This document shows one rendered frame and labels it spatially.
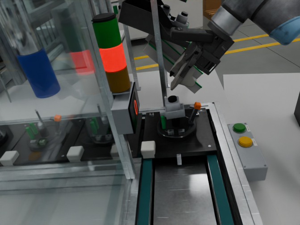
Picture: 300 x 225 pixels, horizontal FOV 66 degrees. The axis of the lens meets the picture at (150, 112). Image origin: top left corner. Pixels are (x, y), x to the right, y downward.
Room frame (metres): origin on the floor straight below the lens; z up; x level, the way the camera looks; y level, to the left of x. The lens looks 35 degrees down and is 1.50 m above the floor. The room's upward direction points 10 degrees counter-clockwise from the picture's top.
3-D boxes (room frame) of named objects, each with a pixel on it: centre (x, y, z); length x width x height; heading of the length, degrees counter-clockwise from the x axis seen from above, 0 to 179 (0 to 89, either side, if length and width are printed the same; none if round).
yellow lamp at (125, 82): (0.47, 0.06, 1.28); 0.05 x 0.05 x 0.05
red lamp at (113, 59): (0.47, 0.06, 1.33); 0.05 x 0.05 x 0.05
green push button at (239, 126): (0.60, -0.30, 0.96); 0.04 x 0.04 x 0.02
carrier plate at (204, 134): (0.64, -0.09, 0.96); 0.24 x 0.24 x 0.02; 82
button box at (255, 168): (0.53, -0.29, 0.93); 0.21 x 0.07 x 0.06; 172
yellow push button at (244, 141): (0.53, -0.29, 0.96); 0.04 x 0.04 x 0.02
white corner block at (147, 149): (0.56, 0.03, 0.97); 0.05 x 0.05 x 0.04; 82
